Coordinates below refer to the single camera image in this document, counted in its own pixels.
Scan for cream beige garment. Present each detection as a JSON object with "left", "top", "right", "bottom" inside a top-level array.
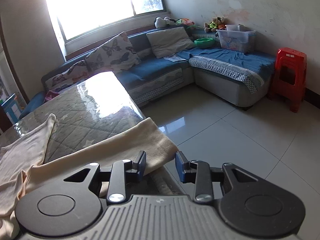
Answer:
[{"left": 1, "top": 114, "right": 178, "bottom": 239}]

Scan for purple cloth on sofa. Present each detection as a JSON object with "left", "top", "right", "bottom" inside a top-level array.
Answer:
[{"left": 44, "top": 90, "right": 60, "bottom": 102}]

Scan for blue corner sofa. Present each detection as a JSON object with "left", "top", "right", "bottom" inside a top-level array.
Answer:
[{"left": 22, "top": 24, "right": 272, "bottom": 115}]

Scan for small butterfly print cushion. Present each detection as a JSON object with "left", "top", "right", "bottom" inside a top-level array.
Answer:
[{"left": 45, "top": 60, "right": 89, "bottom": 92}]

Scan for large butterfly print cushion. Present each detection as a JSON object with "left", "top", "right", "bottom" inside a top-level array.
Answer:
[{"left": 85, "top": 32, "right": 141, "bottom": 73}]

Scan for blue towel on sofa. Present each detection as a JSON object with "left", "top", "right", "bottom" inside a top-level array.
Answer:
[{"left": 176, "top": 48, "right": 276, "bottom": 79}]

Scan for red plastic stool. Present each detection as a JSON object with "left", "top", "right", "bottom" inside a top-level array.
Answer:
[{"left": 270, "top": 47, "right": 307, "bottom": 113}]

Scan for blue white box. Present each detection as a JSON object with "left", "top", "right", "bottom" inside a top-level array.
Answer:
[{"left": 1, "top": 93, "right": 23, "bottom": 124}]

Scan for green plastic basin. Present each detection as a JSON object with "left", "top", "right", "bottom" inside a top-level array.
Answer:
[{"left": 194, "top": 37, "right": 216, "bottom": 49}]

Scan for grey plain cushion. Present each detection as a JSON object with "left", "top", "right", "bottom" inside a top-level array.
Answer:
[{"left": 146, "top": 27, "right": 195, "bottom": 59}]

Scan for clear plastic storage box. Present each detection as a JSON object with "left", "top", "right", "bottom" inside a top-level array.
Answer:
[{"left": 217, "top": 25, "right": 256, "bottom": 53}]

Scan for brown plush toys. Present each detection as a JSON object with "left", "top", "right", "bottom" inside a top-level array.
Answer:
[{"left": 204, "top": 17, "right": 226, "bottom": 33}]

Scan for white plush toy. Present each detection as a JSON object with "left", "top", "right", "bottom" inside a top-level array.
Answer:
[{"left": 154, "top": 16, "right": 176, "bottom": 29}]

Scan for window with metal frame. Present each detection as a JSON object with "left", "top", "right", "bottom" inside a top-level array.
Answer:
[{"left": 47, "top": 0, "right": 165, "bottom": 43}]

